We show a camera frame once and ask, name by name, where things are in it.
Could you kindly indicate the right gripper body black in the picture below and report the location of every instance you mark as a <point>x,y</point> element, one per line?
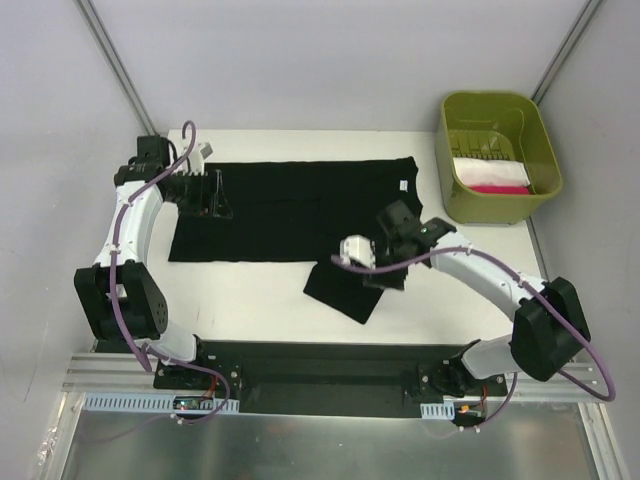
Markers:
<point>388,279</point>

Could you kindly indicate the left vertical aluminium post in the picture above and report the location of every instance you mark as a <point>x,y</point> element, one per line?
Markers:
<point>108,49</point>

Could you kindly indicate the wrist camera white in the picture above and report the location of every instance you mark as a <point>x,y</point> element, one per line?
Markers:
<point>195,163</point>
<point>357,250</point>

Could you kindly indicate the aluminium frame rail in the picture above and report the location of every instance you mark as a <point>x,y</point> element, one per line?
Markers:
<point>247,373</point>

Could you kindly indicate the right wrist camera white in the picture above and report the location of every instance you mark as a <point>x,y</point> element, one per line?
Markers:
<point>357,250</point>

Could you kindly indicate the pink rolled t shirt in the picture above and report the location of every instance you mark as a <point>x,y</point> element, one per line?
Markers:
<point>500,190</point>

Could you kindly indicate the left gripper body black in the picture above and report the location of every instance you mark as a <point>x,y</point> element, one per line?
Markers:
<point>205,195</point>

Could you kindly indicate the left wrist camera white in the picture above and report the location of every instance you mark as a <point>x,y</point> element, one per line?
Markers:
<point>195,163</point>

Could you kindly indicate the vertical aluminium post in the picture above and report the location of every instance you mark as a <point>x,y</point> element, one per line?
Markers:
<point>587,14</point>
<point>108,49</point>

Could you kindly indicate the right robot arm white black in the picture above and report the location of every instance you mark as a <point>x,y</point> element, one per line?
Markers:
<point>549,325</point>

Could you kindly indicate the black t shirt blue logo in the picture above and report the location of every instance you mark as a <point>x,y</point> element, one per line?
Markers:
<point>300,212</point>

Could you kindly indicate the white slotted cable duct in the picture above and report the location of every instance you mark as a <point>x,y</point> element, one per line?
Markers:
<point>158,403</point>

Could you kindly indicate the right white cable duct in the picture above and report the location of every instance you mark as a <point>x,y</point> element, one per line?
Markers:
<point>438,411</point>

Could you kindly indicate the right vertical aluminium post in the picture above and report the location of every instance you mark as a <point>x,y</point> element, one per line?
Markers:
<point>587,14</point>

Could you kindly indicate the olive green plastic bin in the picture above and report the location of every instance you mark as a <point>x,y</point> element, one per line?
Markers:
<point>494,126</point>

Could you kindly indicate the white rolled t shirt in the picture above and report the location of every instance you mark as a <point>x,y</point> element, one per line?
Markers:
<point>479,172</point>

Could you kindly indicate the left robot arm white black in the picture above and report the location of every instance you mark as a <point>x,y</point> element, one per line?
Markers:
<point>120,299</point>

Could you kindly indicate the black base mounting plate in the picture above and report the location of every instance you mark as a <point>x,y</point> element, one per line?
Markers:
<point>376,402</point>

